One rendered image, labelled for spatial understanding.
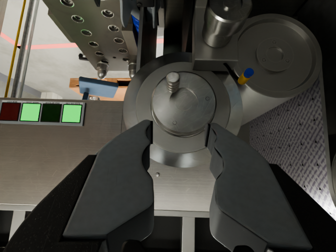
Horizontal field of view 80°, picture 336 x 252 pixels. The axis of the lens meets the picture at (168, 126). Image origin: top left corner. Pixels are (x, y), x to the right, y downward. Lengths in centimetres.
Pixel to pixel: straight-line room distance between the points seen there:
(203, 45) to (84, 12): 30
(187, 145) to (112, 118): 40
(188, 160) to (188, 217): 37
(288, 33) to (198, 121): 18
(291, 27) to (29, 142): 66
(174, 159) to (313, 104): 20
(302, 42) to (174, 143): 22
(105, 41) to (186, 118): 38
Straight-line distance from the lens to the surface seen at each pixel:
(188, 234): 61
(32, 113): 70
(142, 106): 25
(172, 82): 21
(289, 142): 38
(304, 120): 35
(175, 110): 23
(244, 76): 22
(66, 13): 51
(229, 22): 21
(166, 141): 24
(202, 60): 24
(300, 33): 35
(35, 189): 68
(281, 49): 32
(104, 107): 62
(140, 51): 29
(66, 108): 66
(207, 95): 24
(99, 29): 52
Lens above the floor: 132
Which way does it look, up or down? 11 degrees down
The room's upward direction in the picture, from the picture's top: 178 degrees counter-clockwise
